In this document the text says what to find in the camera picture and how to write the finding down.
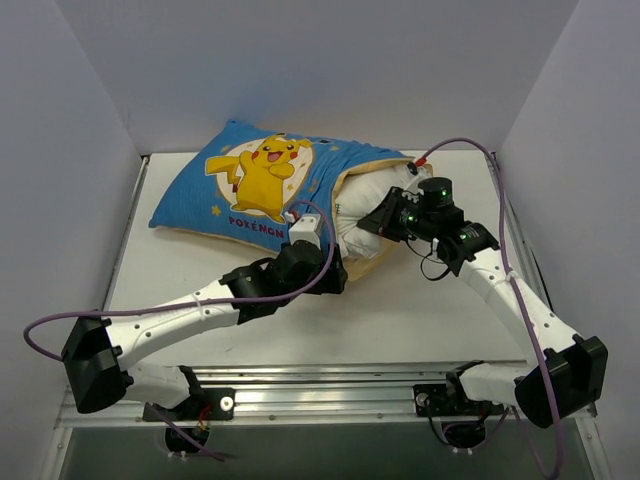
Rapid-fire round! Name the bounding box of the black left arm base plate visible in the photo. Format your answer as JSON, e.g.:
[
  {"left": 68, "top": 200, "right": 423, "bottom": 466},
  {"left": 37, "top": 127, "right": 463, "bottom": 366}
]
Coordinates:
[{"left": 142, "top": 387, "right": 236, "bottom": 422}]

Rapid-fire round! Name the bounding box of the blue Pikachu pillowcase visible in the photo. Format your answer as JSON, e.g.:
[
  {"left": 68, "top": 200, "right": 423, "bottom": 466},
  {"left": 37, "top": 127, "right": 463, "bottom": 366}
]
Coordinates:
[{"left": 149, "top": 121, "right": 413, "bottom": 281}]

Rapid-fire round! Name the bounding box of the aluminium rail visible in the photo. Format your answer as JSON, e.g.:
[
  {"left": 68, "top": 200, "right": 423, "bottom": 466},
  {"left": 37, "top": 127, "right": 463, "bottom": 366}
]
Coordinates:
[
  {"left": 101, "top": 154, "right": 151, "bottom": 309},
  {"left": 486, "top": 150, "right": 554, "bottom": 311}
]

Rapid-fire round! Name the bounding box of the aluminium left side rail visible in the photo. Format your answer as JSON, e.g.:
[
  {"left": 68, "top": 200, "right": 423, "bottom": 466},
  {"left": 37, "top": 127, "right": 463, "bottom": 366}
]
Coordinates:
[{"left": 101, "top": 154, "right": 151, "bottom": 309}]

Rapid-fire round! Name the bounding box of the white pillow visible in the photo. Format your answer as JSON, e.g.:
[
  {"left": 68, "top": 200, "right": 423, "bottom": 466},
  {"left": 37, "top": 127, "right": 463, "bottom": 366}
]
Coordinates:
[{"left": 334, "top": 163, "right": 418, "bottom": 259}]

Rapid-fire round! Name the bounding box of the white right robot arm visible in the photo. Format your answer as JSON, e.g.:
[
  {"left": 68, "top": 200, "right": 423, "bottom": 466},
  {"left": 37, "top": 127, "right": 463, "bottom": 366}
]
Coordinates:
[{"left": 357, "top": 177, "right": 608, "bottom": 428}]

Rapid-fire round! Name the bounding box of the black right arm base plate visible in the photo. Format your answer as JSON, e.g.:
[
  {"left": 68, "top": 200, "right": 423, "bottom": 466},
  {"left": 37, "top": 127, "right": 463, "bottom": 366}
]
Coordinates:
[{"left": 412, "top": 383, "right": 504, "bottom": 418}]

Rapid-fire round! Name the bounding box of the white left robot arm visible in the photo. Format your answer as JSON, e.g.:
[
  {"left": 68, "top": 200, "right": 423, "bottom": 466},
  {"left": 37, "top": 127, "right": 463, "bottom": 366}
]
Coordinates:
[{"left": 61, "top": 240, "right": 348, "bottom": 419}]

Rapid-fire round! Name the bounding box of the aluminium right side rail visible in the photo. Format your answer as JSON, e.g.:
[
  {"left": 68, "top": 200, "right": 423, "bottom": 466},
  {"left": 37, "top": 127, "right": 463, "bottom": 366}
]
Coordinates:
[{"left": 486, "top": 150, "right": 554, "bottom": 311}]

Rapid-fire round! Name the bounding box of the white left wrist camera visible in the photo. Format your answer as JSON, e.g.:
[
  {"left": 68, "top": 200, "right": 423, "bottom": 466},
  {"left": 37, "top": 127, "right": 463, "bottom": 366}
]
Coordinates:
[{"left": 285, "top": 212, "right": 323, "bottom": 248}]

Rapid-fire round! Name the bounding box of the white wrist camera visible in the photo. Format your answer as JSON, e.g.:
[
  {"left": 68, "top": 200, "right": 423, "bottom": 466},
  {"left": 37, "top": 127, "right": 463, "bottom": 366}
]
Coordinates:
[
  {"left": 285, "top": 212, "right": 323, "bottom": 248},
  {"left": 406, "top": 158, "right": 433, "bottom": 182}
]

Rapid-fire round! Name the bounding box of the aluminium front rail frame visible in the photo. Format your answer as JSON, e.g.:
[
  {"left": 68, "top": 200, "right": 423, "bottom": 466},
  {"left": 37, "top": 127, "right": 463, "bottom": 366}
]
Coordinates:
[{"left": 57, "top": 360, "right": 596, "bottom": 429}]

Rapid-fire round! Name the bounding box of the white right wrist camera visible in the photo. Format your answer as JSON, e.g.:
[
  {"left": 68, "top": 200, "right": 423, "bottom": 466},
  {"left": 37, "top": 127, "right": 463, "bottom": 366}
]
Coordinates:
[{"left": 406, "top": 158, "right": 433, "bottom": 182}]

